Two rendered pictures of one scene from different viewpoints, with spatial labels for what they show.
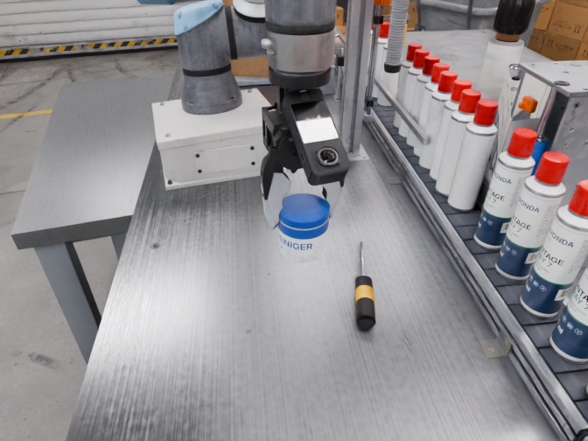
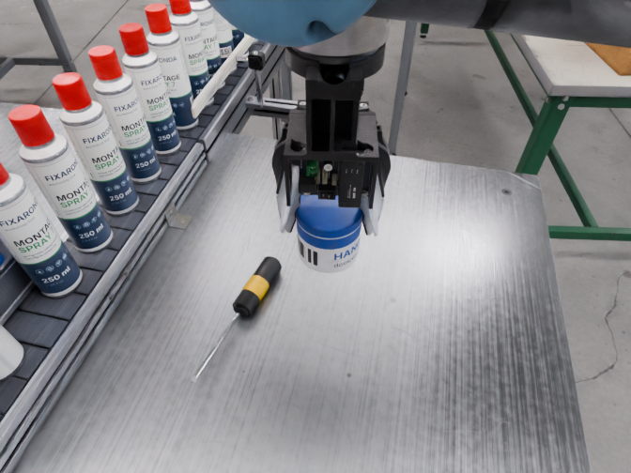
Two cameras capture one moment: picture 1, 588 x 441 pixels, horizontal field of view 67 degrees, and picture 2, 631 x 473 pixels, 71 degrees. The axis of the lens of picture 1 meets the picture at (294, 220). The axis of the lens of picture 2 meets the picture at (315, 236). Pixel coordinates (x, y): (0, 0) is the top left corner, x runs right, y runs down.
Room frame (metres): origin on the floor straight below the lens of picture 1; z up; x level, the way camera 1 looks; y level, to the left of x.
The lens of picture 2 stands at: (0.80, 0.09, 1.34)
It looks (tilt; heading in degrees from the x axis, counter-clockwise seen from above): 47 degrees down; 200
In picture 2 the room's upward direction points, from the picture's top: straight up
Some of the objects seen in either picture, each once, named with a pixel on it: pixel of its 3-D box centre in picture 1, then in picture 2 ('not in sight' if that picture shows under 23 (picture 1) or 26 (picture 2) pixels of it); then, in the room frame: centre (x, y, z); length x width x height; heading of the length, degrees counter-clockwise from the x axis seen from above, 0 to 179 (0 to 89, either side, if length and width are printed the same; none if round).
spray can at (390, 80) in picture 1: (390, 68); not in sight; (1.22, -0.26, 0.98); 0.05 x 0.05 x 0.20
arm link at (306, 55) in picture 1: (297, 49); (340, 10); (0.50, 0.00, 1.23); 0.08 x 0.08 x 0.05
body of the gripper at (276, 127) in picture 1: (297, 115); (332, 121); (0.51, 0.00, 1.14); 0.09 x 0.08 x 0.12; 17
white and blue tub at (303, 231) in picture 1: (303, 227); (329, 229); (0.49, -0.01, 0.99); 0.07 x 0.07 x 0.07
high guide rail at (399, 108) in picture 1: (362, 63); not in sight; (1.36, -0.21, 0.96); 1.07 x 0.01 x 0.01; 7
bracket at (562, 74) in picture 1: (574, 76); not in sight; (0.67, -0.43, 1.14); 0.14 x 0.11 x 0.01; 7
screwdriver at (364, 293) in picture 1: (363, 277); (238, 314); (0.54, -0.12, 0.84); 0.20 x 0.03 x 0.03; 175
